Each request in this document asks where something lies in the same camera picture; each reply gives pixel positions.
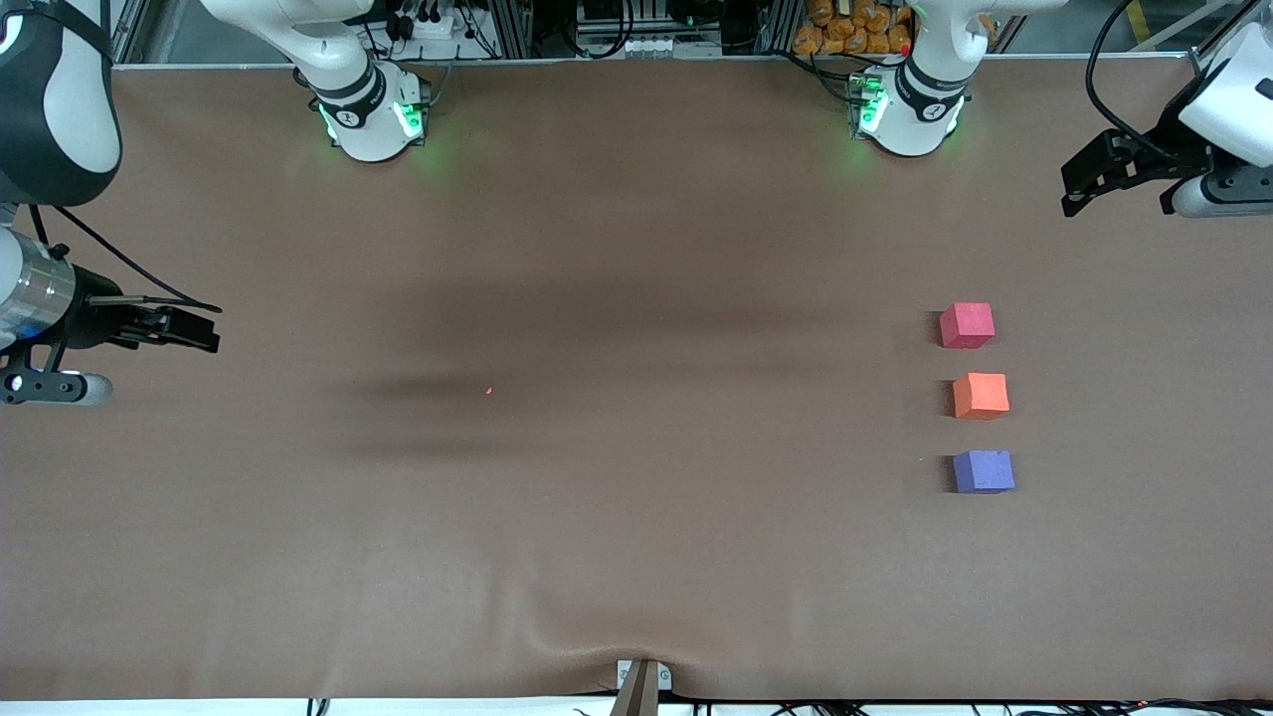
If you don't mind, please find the orange foam cube block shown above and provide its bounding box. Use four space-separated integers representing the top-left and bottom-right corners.
952 373 1011 421

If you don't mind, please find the red foam cube block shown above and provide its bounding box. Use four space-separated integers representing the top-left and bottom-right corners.
939 302 996 350

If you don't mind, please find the purple foam cube block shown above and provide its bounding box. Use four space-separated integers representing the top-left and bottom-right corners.
953 449 1016 494

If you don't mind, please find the bag of orange round items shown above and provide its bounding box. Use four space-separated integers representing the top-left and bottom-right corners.
793 0 999 58

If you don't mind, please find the white power strip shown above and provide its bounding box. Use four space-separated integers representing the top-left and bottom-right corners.
393 8 460 41

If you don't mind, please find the large table cover cloth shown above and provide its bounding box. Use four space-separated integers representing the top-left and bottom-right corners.
0 55 1273 702

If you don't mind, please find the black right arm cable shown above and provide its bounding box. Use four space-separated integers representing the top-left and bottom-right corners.
30 204 225 312

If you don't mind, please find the aluminium frame profile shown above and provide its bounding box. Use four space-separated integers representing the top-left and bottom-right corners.
1188 0 1256 81
104 0 150 67

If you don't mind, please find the aluminium frame post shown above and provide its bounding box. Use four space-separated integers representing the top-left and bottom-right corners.
761 0 807 56
492 0 538 59

